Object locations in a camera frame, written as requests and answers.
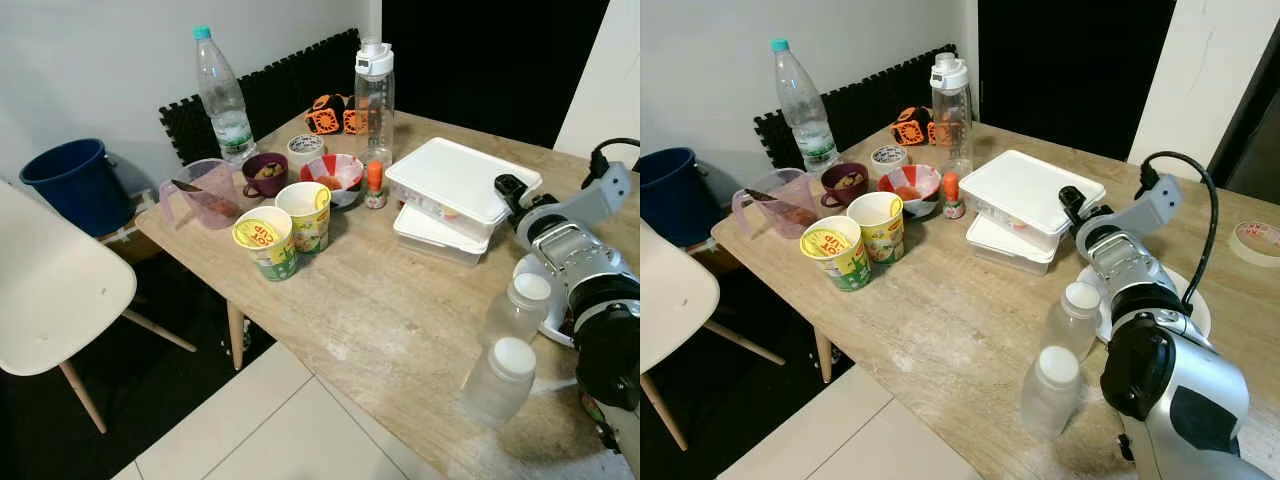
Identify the clear container white lid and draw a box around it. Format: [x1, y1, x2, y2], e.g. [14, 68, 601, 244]
[966, 214, 1058, 277]
[385, 137, 544, 242]
[393, 205, 493, 269]
[958, 150, 1107, 252]

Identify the clear bottle white lid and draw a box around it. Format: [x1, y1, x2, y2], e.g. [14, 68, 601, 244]
[354, 38, 396, 173]
[930, 52, 975, 181]

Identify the light wooden table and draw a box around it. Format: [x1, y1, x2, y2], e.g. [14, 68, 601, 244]
[135, 108, 641, 480]
[710, 120, 1280, 480]

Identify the red white bowl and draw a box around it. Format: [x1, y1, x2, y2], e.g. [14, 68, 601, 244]
[300, 153, 366, 212]
[877, 164, 943, 220]

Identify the maroon cup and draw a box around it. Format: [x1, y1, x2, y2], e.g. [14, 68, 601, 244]
[820, 162, 870, 209]
[241, 152, 290, 199]

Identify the clear bottle teal cap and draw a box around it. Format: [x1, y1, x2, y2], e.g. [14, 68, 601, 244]
[770, 38, 839, 174]
[193, 25, 259, 167]

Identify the beige tape roll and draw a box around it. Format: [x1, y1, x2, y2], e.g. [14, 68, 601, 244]
[1230, 220, 1280, 268]

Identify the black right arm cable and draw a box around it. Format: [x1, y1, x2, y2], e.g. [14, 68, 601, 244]
[582, 137, 641, 191]
[1140, 150, 1221, 313]

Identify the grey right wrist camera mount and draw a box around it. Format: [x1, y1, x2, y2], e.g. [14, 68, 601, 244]
[1103, 175, 1184, 241]
[545, 160, 634, 229]

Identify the printed white tape roll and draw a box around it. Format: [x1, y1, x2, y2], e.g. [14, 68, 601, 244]
[868, 145, 910, 181]
[286, 133, 327, 169]

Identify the orange black object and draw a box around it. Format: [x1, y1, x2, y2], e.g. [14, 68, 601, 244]
[305, 93, 363, 137]
[893, 105, 938, 148]

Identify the black foam puzzle mat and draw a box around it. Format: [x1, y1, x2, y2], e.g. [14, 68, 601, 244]
[158, 28, 363, 166]
[753, 43, 961, 173]

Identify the clear pink measuring jug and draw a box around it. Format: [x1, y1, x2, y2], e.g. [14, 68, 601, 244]
[158, 158, 247, 232]
[731, 168, 821, 240]

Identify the blue plastic bucket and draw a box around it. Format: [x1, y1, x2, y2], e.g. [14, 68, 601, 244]
[19, 138, 134, 239]
[640, 147, 699, 249]

